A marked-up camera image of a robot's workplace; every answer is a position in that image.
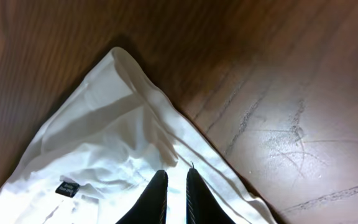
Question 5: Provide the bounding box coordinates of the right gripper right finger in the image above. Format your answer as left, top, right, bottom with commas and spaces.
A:
186, 168, 234, 224

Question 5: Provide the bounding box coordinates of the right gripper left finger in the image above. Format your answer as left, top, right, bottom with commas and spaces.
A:
117, 170, 168, 224

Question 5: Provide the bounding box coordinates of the white printed t-shirt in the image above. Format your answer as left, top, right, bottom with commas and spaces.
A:
0, 47, 275, 223

